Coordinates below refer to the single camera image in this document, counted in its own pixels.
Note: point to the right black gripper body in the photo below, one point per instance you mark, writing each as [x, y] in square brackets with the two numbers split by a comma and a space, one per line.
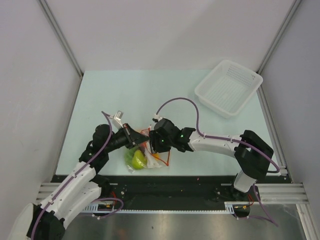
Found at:
[159, 144]

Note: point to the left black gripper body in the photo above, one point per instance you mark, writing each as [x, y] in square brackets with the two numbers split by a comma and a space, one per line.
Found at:
[128, 138]

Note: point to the clear zip top bag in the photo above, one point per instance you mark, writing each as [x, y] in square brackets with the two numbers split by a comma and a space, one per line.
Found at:
[152, 163]

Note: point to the green fake grapes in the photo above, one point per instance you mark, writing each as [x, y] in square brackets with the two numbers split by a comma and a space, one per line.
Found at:
[128, 156]

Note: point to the green fake pear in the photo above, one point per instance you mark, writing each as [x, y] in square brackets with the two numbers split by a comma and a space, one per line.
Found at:
[139, 161]

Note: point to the orange fake mango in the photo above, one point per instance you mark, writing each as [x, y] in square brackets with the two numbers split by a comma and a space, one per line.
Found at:
[156, 156]

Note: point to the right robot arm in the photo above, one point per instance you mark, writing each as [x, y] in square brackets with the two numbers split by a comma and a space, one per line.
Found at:
[251, 152]

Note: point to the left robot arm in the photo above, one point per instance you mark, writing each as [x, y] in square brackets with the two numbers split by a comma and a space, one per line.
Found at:
[49, 219]

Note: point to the white plastic basket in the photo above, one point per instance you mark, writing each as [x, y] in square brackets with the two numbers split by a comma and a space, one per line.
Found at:
[228, 88]

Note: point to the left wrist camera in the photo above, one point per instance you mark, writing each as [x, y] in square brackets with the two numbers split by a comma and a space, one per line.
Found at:
[117, 119]

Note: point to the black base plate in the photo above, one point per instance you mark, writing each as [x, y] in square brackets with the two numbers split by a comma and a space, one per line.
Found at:
[173, 193]

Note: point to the white cable duct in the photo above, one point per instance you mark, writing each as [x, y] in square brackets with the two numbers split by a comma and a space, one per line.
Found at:
[227, 209]

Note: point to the aluminium rail right side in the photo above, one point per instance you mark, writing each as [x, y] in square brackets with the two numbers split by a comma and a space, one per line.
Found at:
[278, 150]

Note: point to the left aluminium frame post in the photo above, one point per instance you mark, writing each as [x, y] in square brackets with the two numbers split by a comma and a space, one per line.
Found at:
[49, 15]

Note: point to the aluminium frame post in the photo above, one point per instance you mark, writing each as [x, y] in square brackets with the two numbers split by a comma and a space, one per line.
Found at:
[49, 15]
[279, 34]

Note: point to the right aluminium frame post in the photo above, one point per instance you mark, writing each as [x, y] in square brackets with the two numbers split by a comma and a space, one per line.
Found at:
[279, 34]

